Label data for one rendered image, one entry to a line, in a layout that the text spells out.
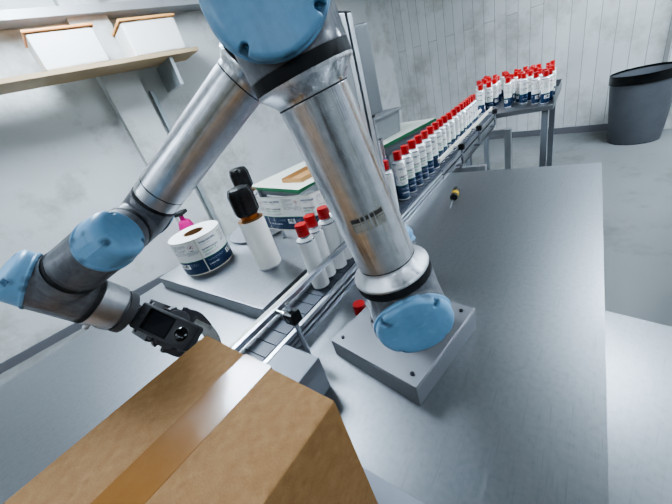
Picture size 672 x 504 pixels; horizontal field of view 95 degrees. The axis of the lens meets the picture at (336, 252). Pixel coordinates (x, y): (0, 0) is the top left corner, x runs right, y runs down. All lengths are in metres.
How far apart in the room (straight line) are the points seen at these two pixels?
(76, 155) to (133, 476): 3.45
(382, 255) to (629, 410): 0.47
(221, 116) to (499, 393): 0.65
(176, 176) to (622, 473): 0.76
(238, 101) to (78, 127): 3.28
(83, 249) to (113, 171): 3.25
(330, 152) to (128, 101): 3.40
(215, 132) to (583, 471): 0.71
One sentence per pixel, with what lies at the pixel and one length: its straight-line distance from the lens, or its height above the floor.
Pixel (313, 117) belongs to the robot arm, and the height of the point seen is 1.35.
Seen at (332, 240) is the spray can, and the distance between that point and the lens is 0.91.
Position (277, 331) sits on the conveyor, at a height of 0.88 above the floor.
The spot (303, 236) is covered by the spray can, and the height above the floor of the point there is 1.05.
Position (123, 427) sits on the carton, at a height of 1.12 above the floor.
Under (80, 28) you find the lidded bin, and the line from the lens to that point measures 3.40.
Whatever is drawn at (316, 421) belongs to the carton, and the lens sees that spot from 0.32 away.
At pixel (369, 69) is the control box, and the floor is 1.38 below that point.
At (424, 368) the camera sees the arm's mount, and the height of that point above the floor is 0.88.
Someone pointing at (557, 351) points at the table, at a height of 0.83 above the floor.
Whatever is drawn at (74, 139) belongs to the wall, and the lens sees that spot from 3.73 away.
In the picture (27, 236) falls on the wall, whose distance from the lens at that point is 3.75.
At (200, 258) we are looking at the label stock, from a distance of 1.29.
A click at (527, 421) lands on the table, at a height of 0.83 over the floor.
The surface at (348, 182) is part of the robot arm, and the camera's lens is 0.37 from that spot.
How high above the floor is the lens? 1.38
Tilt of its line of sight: 28 degrees down
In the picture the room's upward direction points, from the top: 17 degrees counter-clockwise
